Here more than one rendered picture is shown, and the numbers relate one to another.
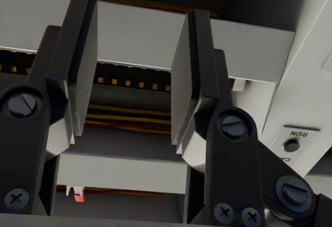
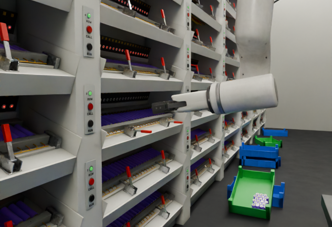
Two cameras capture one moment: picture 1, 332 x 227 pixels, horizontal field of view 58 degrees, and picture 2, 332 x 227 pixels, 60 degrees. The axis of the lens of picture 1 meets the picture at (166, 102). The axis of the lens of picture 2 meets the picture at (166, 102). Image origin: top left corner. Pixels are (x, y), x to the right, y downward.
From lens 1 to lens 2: 0.82 m
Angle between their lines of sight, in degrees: 82
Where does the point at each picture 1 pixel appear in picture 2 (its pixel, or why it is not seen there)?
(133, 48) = (125, 83)
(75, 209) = not seen: outside the picture
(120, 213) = not seen: outside the picture
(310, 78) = (95, 81)
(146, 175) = (117, 20)
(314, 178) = (60, 7)
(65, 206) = not seen: outside the picture
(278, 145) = (92, 46)
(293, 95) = (96, 73)
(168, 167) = (111, 23)
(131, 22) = (124, 89)
